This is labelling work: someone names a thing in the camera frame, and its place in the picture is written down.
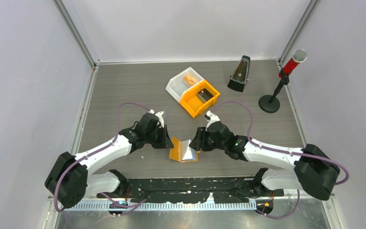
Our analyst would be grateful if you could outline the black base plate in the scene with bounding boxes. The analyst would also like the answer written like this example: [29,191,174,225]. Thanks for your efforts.
[96,177,285,205]

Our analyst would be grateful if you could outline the blue credit card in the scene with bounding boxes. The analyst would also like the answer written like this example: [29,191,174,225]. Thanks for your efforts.
[181,139,197,161]

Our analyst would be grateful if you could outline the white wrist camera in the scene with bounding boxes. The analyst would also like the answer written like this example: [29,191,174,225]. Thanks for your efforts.
[204,110,220,129]
[148,109,165,128]

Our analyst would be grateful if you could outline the yellow plastic bin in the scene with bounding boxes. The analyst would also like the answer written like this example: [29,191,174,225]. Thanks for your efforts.
[179,80,220,118]

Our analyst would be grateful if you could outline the white toothed rail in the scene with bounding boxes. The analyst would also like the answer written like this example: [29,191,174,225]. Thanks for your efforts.
[67,200,257,211]

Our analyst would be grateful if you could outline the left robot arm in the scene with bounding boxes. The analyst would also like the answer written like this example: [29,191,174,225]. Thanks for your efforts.
[44,110,173,208]

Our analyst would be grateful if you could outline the red microphone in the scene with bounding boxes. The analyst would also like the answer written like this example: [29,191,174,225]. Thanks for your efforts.
[278,49,307,79]

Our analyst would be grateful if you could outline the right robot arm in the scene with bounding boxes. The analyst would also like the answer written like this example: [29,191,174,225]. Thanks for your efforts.
[189,121,340,200]

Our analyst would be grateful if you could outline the black cards in yellow bin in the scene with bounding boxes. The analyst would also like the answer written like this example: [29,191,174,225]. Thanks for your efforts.
[196,88,213,103]

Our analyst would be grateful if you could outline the white plastic bin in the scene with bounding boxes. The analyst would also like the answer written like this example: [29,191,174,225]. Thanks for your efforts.
[165,67,204,103]

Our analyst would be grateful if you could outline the orange card holder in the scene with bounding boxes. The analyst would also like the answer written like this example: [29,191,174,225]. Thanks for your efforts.
[169,136,200,163]

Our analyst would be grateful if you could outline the purple cable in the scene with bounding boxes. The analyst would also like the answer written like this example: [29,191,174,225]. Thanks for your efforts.
[53,102,152,213]
[213,101,350,186]

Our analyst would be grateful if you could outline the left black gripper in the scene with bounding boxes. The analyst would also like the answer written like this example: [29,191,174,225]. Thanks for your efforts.
[145,125,173,149]

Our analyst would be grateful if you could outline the black microphone stand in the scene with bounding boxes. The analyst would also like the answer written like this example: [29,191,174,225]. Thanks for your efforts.
[258,68,290,113]

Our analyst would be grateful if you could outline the black metronome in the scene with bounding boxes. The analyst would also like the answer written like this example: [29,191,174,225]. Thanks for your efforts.
[227,55,251,92]

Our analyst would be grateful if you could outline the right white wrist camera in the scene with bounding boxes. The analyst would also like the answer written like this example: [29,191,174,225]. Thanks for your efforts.
[204,110,220,129]

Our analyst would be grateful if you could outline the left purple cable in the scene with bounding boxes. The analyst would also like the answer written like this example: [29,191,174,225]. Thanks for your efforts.
[53,102,152,213]

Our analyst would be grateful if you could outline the orange box in white bin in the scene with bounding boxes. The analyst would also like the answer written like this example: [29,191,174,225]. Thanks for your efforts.
[183,74,199,87]

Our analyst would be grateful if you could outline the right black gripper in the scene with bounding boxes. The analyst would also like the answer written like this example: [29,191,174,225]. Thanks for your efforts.
[189,127,227,152]

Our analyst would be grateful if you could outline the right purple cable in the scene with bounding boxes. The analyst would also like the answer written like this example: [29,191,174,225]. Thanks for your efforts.
[213,101,350,186]

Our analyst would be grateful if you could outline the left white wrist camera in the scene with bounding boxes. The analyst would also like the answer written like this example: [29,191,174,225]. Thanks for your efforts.
[148,109,165,128]

